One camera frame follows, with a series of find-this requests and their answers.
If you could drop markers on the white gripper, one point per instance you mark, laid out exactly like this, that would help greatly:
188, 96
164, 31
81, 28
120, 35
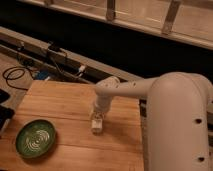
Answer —
101, 105

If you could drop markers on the small white bottle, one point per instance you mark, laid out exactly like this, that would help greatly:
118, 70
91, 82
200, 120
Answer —
97, 124

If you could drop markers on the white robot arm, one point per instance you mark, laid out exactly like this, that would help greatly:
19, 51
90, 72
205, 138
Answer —
176, 117

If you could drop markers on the green ceramic bowl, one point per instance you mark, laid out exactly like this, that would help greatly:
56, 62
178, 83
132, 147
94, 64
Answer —
35, 138

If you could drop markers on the blue object behind table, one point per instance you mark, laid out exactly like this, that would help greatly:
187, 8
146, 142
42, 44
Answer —
41, 75

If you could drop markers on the black device at left edge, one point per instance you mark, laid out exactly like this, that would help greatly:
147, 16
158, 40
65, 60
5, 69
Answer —
5, 113

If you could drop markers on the white cable connector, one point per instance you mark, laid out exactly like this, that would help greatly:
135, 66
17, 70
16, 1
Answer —
81, 69

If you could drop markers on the black clamp on rail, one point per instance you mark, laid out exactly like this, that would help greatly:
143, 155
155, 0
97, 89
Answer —
55, 48

